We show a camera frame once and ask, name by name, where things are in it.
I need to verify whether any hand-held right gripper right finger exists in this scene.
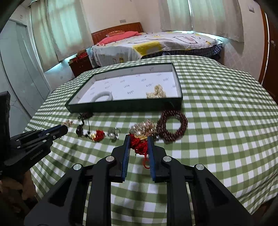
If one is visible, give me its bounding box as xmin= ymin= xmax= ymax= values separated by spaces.
xmin=147 ymin=136 xmax=252 ymax=226

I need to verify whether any pink pillow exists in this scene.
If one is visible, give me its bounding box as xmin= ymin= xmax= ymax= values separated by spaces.
xmin=98 ymin=31 xmax=141 ymax=46

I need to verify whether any white curtain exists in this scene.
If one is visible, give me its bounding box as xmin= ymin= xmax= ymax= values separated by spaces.
xmin=158 ymin=0 xmax=244 ymax=43
xmin=30 ymin=0 xmax=87 ymax=62

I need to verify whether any gold charm long red tassel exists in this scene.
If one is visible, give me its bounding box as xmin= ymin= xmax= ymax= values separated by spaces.
xmin=129 ymin=134 xmax=152 ymax=169

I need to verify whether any dark red bead bracelet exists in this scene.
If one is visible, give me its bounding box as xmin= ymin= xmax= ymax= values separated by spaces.
xmin=156 ymin=110 xmax=188 ymax=144

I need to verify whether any blue plaid bed sheet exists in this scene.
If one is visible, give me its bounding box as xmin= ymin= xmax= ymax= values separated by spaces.
xmin=141 ymin=45 xmax=223 ymax=61

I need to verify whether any red patterned pillow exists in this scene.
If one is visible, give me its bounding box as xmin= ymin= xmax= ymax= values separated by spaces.
xmin=106 ymin=30 xmax=125 ymax=37

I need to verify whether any bed with patterned cover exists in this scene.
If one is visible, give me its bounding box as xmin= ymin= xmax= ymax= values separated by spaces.
xmin=91 ymin=30 xmax=224 ymax=68

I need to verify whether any white jade bangle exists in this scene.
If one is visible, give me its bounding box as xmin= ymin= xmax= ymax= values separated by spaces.
xmin=91 ymin=92 xmax=114 ymax=102

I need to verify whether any grey sliding wardrobe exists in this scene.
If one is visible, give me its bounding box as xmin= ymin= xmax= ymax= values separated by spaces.
xmin=0 ymin=18 xmax=52 ymax=122

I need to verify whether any dark wooden nightstand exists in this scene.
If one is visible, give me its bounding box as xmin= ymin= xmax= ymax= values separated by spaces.
xmin=68 ymin=53 xmax=94 ymax=77

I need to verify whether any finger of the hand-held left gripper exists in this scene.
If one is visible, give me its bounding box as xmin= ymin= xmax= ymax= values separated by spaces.
xmin=10 ymin=127 xmax=69 ymax=151
xmin=23 ymin=125 xmax=67 ymax=140

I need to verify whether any brown wooden door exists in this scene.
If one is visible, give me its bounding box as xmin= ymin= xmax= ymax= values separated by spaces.
xmin=259 ymin=9 xmax=278 ymax=102

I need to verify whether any person's left hand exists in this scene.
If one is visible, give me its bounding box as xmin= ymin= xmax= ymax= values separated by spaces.
xmin=0 ymin=173 xmax=33 ymax=198

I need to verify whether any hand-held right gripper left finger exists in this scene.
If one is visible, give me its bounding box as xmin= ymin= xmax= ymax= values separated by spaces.
xmin=24 ymin=134 xmax=131 ymax=226

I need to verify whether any dark green jewelry tray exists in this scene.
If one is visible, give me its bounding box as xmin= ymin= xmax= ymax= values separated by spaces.
xmin=65 ymin=63 xmax=183 ymax=113

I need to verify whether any green checkered tablecloth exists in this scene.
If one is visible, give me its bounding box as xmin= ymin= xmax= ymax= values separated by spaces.
xmin=23 ymin=54 xmax=278 ymax=226

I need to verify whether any cream pearl necklace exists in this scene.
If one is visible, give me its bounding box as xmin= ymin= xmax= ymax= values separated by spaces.
xmin=146 ymin=85 xmax=167 ymax=99

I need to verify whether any wooden bed headboard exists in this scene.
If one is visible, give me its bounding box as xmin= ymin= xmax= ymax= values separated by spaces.
xmin=91 ymin=22 xmax=144 ymax=45

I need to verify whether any black cord necklace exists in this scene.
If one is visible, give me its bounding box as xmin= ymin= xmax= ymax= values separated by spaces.
xmin=76 ymin=112 xmax=94 ymax=138

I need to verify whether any silver pearl ring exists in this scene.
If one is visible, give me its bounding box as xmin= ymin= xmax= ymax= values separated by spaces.
xmin=107 ymin=128 xmax=121 ymax=142

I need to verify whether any gold charm short red tassel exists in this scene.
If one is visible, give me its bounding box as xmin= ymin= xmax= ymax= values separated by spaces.
xmin=90 ymin=130 xmax=106 ymax=143

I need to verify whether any rose gold bead bracelet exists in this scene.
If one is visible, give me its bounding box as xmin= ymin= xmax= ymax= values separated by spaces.
xmin=130 ymin=122 xmax=158 ymax=139

